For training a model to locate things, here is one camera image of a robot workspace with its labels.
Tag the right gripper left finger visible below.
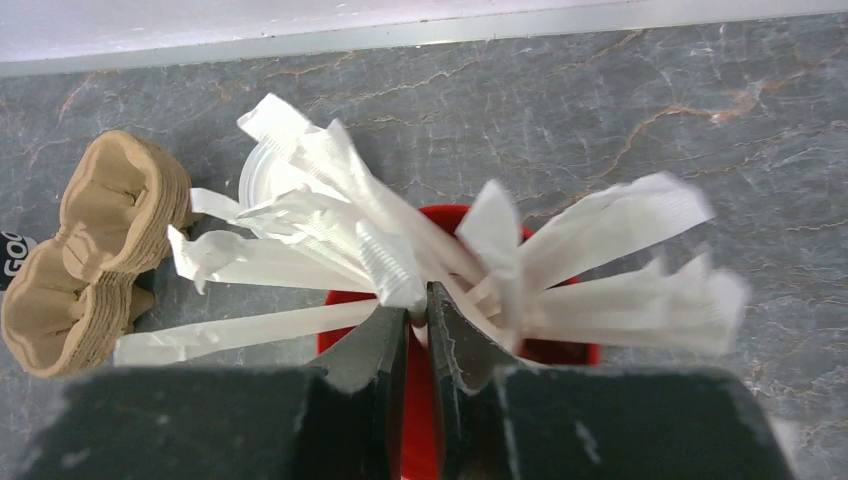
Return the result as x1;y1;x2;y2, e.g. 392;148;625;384
16;307;408;479

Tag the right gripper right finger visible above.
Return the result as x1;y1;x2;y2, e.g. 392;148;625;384
428;282;794;479

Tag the red straw holder cup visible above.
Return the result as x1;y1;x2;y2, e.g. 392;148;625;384
315;204;603;480

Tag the stack of white lids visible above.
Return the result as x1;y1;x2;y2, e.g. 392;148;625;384
238;139;308;208

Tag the cardboard cup carrier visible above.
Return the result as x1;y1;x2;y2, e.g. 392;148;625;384
1;130;199;378

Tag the stack of paper cups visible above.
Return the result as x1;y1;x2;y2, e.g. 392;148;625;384
0;231;37;292

